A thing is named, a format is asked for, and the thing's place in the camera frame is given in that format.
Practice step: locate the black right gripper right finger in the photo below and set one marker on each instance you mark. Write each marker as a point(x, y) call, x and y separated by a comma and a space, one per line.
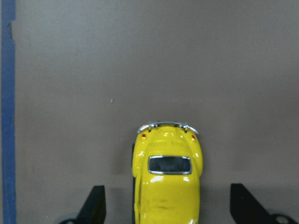
point(245, 209)

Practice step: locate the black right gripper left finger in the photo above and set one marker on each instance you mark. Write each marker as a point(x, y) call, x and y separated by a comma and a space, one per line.
point(94, 208)

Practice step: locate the yellow beetle toy car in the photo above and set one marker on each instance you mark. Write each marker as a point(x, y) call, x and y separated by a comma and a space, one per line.
point(167, 164)

